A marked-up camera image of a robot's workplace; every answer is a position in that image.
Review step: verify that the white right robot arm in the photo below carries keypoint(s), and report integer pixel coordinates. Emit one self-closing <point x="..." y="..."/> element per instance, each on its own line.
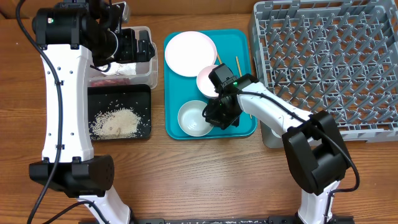
<point x="317" y="156"/>

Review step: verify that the clear plastic waste bin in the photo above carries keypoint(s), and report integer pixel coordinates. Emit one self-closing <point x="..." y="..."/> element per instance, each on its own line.
<point x="146" y="72"/>

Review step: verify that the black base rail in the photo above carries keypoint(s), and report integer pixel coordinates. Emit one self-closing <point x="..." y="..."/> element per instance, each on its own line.
<point x="269" y="220"/>

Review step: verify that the teal plastic tray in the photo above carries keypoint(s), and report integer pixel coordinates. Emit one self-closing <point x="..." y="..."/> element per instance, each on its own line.
<point x="178" y="89"/>

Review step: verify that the red snack wrapper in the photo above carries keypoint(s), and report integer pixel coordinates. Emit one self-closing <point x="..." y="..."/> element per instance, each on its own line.
<point x="110" y="82"/>

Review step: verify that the grey white bowl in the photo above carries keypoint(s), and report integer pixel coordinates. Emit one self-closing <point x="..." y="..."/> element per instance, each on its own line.
<point x="191" y="121"/>

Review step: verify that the grey dishwasher rack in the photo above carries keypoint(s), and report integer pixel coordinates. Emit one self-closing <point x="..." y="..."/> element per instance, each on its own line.
<point x="337" y="56"/>

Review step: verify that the right wooden chopstick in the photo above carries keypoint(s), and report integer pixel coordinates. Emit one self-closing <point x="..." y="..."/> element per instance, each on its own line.
<point x="240" y="72"/>

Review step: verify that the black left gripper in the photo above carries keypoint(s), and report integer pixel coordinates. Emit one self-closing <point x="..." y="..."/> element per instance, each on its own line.
<point x="130" y="55"/>

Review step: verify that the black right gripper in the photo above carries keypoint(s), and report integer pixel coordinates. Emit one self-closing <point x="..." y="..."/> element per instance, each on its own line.
<point x="211" y="119"/>

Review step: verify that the large pink plate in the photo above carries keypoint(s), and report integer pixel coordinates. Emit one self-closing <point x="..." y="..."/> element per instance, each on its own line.
<point x="188" y="53"/>

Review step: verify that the pile of rice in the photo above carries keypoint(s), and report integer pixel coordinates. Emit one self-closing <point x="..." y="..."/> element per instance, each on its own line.
<point x="117" y="120"/>

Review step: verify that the black food waste tray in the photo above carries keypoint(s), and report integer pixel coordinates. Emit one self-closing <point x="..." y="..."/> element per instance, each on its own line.
<point x="121" y="93"/>

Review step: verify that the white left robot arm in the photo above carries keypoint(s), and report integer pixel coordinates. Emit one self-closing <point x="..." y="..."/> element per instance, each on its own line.
<point x="75" y="39"/>

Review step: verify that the white napkin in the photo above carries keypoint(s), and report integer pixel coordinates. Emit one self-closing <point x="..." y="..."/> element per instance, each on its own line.
<point x="119" y="69"/>

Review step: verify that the small pink bowl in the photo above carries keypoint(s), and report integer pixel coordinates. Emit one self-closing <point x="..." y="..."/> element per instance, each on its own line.
<point x="204" y="84"/>

